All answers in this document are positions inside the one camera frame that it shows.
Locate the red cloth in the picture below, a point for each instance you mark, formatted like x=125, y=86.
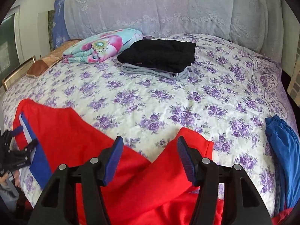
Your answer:
x=283, y=216

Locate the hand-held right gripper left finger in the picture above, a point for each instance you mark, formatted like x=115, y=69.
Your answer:
x=113, y=161

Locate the purple cloth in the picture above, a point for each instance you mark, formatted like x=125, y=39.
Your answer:
x=148, y=37

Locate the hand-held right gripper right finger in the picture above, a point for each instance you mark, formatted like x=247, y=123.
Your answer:
x=186, y=161

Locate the purple floral bedspread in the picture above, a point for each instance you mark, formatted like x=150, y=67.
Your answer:
x=164, y=93

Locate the blue patterned cloth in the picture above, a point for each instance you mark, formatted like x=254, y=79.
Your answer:
x=59, y=23

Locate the red pants with striped sides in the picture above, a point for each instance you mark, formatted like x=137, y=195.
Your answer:
x=70, y=133

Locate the brown pillow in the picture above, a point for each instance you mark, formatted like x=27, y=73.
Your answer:
x=42, y=66

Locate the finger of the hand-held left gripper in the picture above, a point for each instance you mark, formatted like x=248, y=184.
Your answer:
x=8, y=136
x=29, y=146

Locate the blue garment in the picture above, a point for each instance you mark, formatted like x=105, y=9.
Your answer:
x=283, y=150

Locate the folded grey pants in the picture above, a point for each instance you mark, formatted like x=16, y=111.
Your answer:
x=145, y=70

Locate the person's left hand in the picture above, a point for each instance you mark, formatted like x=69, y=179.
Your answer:
x=16, y=178

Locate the folded black pants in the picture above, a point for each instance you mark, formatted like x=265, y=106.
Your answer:
x=159, y=54

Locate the white framed window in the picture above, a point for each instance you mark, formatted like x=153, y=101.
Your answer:
x=8, y=42

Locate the white framed painting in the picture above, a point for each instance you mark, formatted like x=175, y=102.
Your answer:
x=50, y=32

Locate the folded floral quilt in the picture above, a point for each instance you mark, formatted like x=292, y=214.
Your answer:
x=105, y=44

